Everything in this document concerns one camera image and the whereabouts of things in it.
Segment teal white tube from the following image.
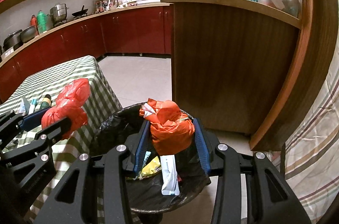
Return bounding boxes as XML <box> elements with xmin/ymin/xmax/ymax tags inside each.
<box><xmin>28</xmin><ymin>99</ymin><xmax>37</xmax><ymax>114</ymax></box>

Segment green label dark bottle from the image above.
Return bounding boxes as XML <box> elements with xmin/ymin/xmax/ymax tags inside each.
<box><xmin>40</xmin><ymin>94</ymin><xmax>52</xmax><ymax>110</ymax></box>

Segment red plastic bag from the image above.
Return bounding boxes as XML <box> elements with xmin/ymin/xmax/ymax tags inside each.
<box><xmin>41</xmin><ymin>78</ymin><xmax>91</xmax><ymax>140</ymax></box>

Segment yellow wrapper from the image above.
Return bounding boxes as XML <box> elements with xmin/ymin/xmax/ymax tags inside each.
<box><xmin>139</xmin><ymin>156</ymin><xmax>161</xmax><ymax>180</ymax></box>

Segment white pouch package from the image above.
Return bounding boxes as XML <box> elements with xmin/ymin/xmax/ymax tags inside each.
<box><xmin>160</xmin><ymin>154</ymin><xmax>180</xmax><ymax>196</ymax></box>

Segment orange plastic bag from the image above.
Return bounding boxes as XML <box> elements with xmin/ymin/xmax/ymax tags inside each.
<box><xmin>139</xmin><ymin>98</ymin><xmax>195</xmax><ymax>156</ymax></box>

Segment silver snack wrapper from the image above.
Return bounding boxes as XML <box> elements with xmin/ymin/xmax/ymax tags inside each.
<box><xmin>18</xmin><ymin>97</ymin><xmax>31</xmax><ymax>114</ymax></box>

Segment black trash bin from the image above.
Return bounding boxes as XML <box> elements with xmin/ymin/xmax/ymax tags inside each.
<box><xmin>90</xmin><ymin>103</ymin><xmax>211</xmax><ymax>214</ymax></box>

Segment green checkered tablecloth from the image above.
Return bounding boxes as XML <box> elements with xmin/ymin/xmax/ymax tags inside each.
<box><xmin>0</xmin><ymin>55</ymin><xmax>124</xmax><ymax>224</ymax></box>

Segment striped curtain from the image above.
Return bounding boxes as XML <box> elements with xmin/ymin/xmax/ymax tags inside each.
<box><xmin>269</xmin><ymin>0</ymin><xmax>339</xmax><ymax>224</ymax></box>

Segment red thermos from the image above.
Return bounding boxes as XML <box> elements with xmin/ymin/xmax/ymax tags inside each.
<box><xmin>31</xmin><ymin>14</ymin><xmax>39</xmax><ymax>35</ymax></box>

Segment green thermos bottle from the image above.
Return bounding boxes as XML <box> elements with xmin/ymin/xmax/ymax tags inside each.
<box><xmin>37</xmin><ymin>10</ymin><xmax>47</xmax><ymax>34</ymax></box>

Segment steel stock pot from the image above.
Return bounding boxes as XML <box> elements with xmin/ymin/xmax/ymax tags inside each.
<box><xmin>48</xmin><ymin>3</ymin><xmax>68</xmax><ymax>24</ymax></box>

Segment black wok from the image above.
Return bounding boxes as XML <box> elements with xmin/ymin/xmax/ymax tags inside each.
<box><xmin>72</xmin><ymin>5</ymin><xmax>88</xmax><ymax>18</ymax></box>

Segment dark red lower cabinets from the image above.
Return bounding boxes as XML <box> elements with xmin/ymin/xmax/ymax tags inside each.
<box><xmin>1</xmin><ymin>0</ymin><xmax>301</xmax><ymax>134</ymax></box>

